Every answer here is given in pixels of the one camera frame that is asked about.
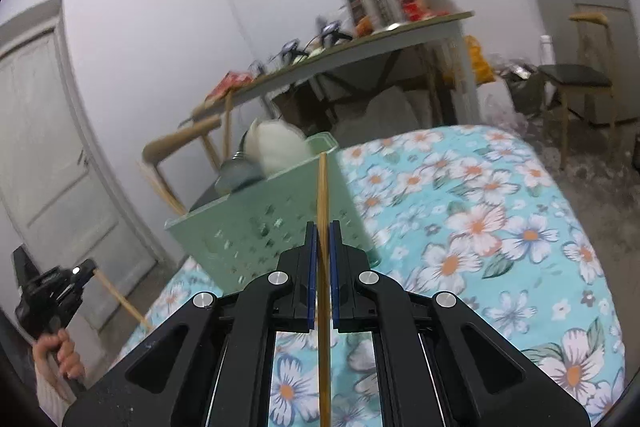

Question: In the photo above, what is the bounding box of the grey desk with wooden top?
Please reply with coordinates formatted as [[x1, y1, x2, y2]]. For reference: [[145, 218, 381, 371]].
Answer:
[[188, 10, 484, 128]]

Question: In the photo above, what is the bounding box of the wooden chair near holder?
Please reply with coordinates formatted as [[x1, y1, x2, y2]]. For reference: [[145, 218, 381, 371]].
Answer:
[[138, 92, 233, 216]]

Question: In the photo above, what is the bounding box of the white panel door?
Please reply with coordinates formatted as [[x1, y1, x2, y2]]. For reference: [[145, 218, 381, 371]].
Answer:
[[0, 0, 172, 333]]

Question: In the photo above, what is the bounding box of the yellow plastic bag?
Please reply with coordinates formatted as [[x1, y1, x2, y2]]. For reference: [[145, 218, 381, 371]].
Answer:
[[464, 36, 495, 86]]

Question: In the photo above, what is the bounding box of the steel cylinder utensil holder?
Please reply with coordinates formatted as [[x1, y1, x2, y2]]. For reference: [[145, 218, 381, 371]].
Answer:
[[347, 0, 407, 30]]

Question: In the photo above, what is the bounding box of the person's left hand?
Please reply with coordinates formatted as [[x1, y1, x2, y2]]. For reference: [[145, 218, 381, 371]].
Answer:
[[32, 329, 86, 385]]

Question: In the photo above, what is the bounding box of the wooden chair black seat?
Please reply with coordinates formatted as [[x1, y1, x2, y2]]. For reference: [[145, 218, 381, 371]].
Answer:
[[538, 11, 618, 170]]

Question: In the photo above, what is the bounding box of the steel spoon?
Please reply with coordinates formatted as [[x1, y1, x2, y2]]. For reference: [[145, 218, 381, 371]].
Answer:
[[215, 132, 265, 196]]

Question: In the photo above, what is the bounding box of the green perforated utensil holder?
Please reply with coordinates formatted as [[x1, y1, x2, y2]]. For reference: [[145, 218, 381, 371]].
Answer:
[[165, 132, 381, 294]]

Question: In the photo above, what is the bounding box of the red snack package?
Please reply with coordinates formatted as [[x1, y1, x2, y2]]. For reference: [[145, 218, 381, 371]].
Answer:
[[205, 72, 255, 102]]

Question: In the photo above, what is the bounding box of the floral turquoise tablecloth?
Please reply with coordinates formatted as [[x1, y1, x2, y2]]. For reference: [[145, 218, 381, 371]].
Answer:
[[114, 123, 629, 427]]

